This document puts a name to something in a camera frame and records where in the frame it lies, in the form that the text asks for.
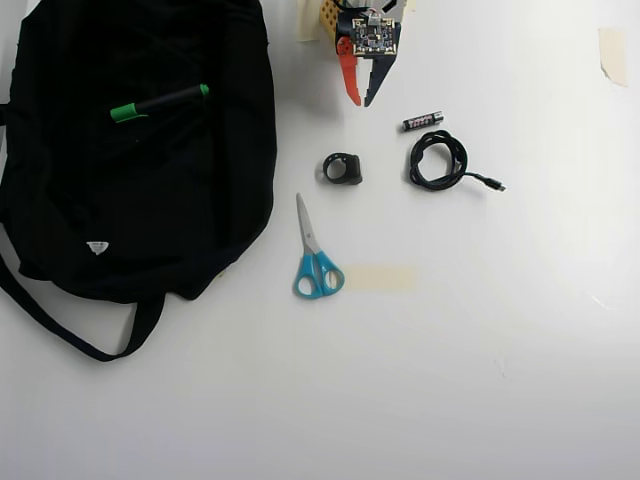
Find torn masking tape piece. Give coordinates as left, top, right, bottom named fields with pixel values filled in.
left=597, top=27, right=629, bottom=89

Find wrist camera circuit board module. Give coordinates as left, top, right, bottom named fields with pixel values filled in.
left=349, top=14, right=401, bottom=56

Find black coiled USB cable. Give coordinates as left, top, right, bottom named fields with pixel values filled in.
left=407, top=129, right=507, bottom=194

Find blue handled scissors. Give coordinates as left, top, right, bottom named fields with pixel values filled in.
left=292, top=193, right=346, bottom=301

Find narrow masking tape piece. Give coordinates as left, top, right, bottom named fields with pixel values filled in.
left=295, top=0, right=321, bottom=44

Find yellow perforated base piece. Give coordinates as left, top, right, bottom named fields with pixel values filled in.
left=317, top=0, right=346, bottom=49

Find black fabric bag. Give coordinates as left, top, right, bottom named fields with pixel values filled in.
left=0, top=0, right=279, bottom=364

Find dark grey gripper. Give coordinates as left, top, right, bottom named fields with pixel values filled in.
left=335, top=21, right=405, bottom=108

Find black plastic ring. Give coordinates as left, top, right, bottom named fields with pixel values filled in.
left=321, top=151, right=362, bottom=187

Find long masking tape strip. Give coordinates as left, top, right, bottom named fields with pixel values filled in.
left=343, top=264, right=419, bottom=292

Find black AA battery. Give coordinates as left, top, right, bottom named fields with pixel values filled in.
left=401, top=112, right=445, bottom=134

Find green capped black marker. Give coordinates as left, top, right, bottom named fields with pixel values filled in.
left=108, top=83, right=211, bottom=124

